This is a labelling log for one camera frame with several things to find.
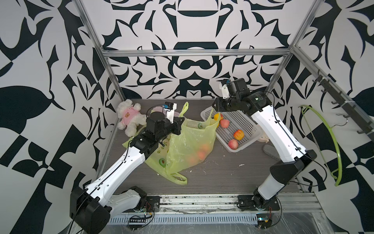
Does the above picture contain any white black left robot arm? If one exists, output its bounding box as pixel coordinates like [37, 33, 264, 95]
[70, 111, 185, 234]

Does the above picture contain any beige round perforated disc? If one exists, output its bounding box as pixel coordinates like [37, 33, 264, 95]
[257, 132, 270, 143]

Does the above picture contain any white plush bear pink shirt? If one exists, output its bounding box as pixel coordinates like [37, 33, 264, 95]
[116, 99, 147, 137]

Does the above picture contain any black wall hook rail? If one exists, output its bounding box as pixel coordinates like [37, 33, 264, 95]
[313, 69, 374, 141]

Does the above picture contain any grey oblong pad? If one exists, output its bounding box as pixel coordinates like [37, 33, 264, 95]
[262, 144, 281, 161]

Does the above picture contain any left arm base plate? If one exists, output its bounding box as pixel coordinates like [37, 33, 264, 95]
[135, 196, 161, 212]

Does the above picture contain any red yellow peach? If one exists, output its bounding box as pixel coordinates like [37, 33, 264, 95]
[233, 130, 245, 141]

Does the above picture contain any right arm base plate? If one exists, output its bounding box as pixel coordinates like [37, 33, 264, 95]
[237, 195, 281, 211]

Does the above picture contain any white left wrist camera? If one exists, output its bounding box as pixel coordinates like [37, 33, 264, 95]
[163, 102, 177, 123]

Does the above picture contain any green hoop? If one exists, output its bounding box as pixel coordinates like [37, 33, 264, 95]
[299, 105, 343, 187]

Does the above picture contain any green avocado print plastic bag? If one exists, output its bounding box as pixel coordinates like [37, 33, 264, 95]
[166, 108, 219, 173]

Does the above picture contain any green circuit board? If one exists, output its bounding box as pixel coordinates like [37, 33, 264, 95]
[256, 214, 272, 230]

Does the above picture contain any red peach basket front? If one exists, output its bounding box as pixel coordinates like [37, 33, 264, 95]
[228, 139, 239, 150]

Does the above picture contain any pink apple print plastic bag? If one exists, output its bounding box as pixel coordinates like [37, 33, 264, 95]
[151, 106, 165, 114]

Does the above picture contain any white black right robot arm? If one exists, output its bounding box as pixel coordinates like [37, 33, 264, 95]
[212, 79, 317, 210]

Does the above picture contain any white perforated plastic basket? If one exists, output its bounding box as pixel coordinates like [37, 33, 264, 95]
[216, 111, 263, 153]

